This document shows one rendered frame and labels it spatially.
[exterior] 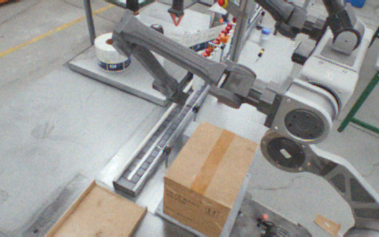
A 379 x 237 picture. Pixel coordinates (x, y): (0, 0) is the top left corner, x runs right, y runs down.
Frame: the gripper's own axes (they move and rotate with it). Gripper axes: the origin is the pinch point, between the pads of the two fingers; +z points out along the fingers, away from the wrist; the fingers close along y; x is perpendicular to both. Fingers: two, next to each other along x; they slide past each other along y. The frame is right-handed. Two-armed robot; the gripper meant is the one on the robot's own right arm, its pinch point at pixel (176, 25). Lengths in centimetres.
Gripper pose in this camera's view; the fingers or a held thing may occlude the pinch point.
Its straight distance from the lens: 157.5
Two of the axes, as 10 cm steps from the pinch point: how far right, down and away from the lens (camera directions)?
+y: -4.2, 6.3, -6.5
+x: 9.0, 3.7, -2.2
